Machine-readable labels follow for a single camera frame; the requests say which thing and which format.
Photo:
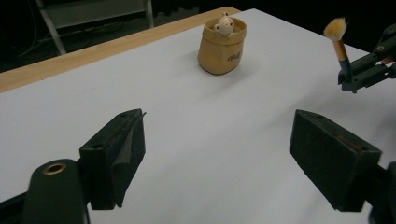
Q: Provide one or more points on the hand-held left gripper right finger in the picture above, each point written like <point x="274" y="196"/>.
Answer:
<point x="330" y="155"/>

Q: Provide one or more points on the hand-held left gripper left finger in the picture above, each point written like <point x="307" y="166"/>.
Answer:
<point x="106" y="161"/>

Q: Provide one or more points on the tan fabric holder cup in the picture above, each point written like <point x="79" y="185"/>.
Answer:
<point x="219" y="53"/>

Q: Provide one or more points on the white table mat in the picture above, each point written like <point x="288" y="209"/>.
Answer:
<point x="199" y="118"/>

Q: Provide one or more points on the small cream animal figure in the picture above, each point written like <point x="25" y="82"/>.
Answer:
<point x="224" y="25"/>

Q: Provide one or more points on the white metal desk frame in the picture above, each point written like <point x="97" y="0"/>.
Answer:
<point x="53" y="28"/>

